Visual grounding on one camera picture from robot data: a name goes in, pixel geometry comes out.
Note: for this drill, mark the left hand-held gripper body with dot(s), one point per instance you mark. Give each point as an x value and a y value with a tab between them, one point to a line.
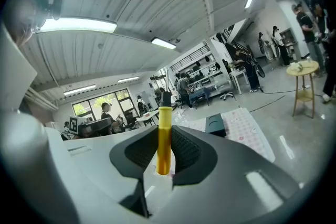
93	126

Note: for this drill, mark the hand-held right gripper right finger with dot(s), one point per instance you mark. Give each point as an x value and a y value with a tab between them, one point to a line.
223	170

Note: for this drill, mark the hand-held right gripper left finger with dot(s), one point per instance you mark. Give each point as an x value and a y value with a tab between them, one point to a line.
99	165

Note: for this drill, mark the dark container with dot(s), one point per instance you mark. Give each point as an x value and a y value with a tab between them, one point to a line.
215	124

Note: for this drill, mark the black framed window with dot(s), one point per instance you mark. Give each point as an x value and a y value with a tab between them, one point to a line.
102	102

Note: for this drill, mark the pink patterned tablecloth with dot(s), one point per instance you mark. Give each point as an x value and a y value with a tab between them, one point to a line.
244	128

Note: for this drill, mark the white office chair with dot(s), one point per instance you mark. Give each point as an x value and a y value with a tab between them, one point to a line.
226	93

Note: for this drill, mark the small white table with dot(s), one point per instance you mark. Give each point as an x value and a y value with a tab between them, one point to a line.
239	76

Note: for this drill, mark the person's white shirt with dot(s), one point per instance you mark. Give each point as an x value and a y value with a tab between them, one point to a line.
14	70

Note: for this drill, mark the white flowers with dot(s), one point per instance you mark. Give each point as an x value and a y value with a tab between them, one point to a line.
296	66

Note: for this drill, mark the round wooden side table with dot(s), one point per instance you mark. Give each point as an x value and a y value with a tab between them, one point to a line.
303	68

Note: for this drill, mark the person's head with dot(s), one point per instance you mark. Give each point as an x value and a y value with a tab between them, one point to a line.
25	15

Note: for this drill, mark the black head-worn camera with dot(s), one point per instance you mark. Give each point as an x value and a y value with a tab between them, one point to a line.
56	6

